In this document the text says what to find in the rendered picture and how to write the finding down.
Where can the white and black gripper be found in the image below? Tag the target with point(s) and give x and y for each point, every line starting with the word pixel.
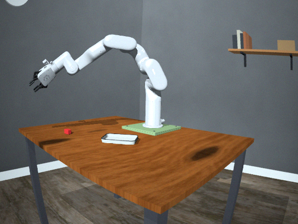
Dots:
pixel 45 75

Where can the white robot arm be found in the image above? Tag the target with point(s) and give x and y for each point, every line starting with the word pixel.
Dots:
pixel 154 84

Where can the dark red block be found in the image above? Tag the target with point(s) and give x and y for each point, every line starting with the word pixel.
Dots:
pixel 67 131

